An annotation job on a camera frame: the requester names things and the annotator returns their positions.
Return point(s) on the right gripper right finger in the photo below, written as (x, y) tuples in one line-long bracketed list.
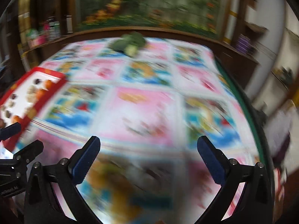
[(253, 204)]

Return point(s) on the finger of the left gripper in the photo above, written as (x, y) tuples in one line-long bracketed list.
[(24, 156), (10, 131)]

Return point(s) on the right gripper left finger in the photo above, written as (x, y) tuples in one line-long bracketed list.
[(41, 204)]

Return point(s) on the orange tangerine gripped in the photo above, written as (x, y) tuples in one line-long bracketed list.
[(16, 119)]

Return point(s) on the orange tangerine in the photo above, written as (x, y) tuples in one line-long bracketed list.
[(40, 93), (48, 84)]

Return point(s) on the red gift box lid tray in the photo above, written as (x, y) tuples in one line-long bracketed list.
[(20, 99)]

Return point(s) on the pink containers on shelf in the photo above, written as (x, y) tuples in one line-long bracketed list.
[(36, 38)]

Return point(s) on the colourful printed tablecloth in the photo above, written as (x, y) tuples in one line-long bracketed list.
[(148, 111)]

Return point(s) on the steel thermos bottle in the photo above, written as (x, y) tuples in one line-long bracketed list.
[(69, 24)]

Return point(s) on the purple bottles on shelf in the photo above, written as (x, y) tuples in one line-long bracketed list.
[(243, 44)]

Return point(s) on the green leafy bok choy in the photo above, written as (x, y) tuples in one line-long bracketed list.
[(129, 44)]

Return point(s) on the artificial flower glass display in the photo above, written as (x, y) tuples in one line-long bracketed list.
[(193, 16)]

